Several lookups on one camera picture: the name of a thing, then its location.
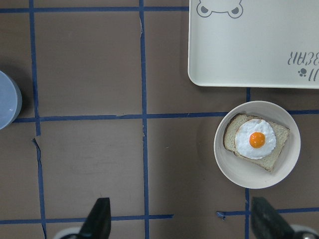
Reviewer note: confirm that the blue bowl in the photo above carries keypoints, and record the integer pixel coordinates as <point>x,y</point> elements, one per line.
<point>10,100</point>

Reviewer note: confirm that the cream bear tray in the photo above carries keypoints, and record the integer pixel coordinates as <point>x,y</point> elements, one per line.
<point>254,43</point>

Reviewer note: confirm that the cream round plate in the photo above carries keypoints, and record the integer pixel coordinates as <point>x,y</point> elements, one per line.
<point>248,174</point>

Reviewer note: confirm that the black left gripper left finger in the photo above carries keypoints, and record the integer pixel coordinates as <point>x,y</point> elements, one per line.
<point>98,222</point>

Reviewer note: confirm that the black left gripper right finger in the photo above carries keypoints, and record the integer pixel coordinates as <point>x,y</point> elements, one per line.
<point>266,222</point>

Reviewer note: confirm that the fried egg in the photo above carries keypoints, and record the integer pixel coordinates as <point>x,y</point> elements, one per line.
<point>255,139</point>

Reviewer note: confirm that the bread slice under egg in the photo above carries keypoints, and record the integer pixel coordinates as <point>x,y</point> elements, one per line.
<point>268,162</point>

